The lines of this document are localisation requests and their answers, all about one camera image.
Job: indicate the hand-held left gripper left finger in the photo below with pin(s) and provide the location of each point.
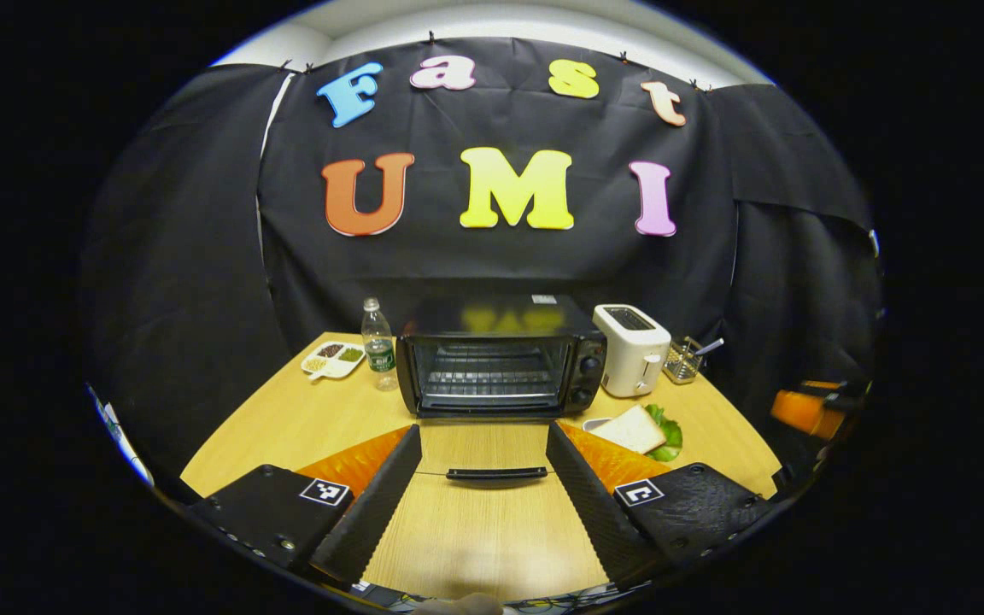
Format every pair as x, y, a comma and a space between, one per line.
381, 504

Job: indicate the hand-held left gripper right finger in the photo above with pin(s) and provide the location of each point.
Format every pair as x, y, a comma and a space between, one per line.
594, 504

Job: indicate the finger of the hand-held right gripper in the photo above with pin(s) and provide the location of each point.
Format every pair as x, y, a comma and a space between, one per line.
804, 412
838, 388

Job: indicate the bread and lettuce sandwich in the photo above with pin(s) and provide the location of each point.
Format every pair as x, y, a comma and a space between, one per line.
629, 430

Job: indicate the black electric oven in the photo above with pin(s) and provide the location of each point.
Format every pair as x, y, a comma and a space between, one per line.
500, 312

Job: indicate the small white rectangular dish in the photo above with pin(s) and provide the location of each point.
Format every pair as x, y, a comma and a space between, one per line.
594, 423

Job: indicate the white divided plate with beans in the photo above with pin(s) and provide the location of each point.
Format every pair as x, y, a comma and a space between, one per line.
321, 371

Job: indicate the white toaster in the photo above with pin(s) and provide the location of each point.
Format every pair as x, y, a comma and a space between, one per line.
629, 359

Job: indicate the clear plastic water bottle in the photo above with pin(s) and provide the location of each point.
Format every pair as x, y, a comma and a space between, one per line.
379, 354

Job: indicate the black backdrop cloth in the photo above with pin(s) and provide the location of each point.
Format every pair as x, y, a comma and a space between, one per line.
500, 265

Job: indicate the white printed sheet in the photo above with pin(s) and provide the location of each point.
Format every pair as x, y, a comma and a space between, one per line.
120, 436

